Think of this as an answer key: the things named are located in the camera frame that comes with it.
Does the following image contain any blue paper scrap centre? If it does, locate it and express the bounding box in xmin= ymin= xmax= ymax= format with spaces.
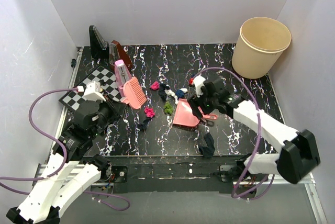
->
xmin=175 ymin=88 xmax=188 ymax=99

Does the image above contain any black paper scrap small left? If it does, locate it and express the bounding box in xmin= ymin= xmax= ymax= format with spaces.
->
xmin=138 ymin=118 xmax=151 ymax=131

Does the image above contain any white paper scrap centre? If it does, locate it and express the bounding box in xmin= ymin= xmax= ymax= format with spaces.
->
xmin=165 ymin=89 xmax=175 ymax=97

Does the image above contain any magenta paper scrap upper left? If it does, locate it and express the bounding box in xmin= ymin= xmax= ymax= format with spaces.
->
xmin=150 ymin=81 xmax=160 ymax=91

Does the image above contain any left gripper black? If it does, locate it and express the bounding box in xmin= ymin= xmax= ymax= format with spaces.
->
xmin=89 ymin=93 xmax=127 ymax=138

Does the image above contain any dark navy scrap centre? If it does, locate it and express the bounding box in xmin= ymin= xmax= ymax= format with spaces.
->
xmin=158 ymin=83 xmax=170 ymax=102

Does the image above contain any pink plastic dustpan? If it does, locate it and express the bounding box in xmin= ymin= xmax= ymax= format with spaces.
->
xmin=173 ymin=99 xmax=218 ymax=127

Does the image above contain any black metronome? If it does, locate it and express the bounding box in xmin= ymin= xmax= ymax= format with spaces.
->
xmin=88 ymin=25 xmax=109 ymax=59

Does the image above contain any pink hand brush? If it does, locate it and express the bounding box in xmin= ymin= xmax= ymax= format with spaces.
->
xmin=120 ymin=77 xmax=147 ymax=109

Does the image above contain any brown metronome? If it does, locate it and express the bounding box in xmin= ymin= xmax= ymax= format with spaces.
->
xmin=109 ymin=40 xmax=132 ymax=72

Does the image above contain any pink metronome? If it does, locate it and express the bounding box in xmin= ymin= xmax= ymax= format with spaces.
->
xmin=114 ymin=60 xmax=131 ymax=97

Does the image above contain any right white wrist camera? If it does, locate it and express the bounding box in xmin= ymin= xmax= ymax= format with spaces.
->
xmin=189 ymin=75 xmax=206 ymax=97

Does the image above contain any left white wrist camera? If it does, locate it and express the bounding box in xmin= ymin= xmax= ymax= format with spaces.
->
xmin=76 ymin=81 xmax=106 ymax=102

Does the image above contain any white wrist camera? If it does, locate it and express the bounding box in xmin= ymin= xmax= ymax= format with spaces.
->
xmin=189 ymin=75 xmax=206 ymax=97
xmin=76 ymin=81 xmax=106 ymax=102

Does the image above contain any beige plastic bucket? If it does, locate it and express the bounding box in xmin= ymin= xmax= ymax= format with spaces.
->
xmin=232 ymin=17 xmax=292 ymax=79

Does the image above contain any green paper scrap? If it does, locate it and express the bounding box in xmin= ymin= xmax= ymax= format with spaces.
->
xmin=164 ymin=102 xmax=174 ymax=116

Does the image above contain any black white chessboard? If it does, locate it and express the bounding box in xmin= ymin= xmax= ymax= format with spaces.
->
xmin=58 ymin=64 xmax=124 ymax=112

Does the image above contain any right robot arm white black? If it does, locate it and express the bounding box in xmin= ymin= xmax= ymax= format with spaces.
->
xmin=187 ymin=76 xmax=321 ymax=184

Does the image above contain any magenta paper scrap lower left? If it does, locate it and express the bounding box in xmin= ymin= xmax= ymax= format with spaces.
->
xmin=144 ymin=107 xmax=155 ymax=118

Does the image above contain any magenta paper scrap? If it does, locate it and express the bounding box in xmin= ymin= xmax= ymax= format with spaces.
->
xmin=144 ymin=107 xmax=155 ymax=118
xmin=150 ymin=81 xmax=160 ymax=91

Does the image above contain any black paper scrap front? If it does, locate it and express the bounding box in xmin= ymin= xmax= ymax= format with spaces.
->
xmin=198 ymin=132 xmax=215 ymax=159

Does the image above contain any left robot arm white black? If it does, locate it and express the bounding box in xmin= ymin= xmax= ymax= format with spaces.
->
xmin=6 ymin=96 xmax=127 ymax=223

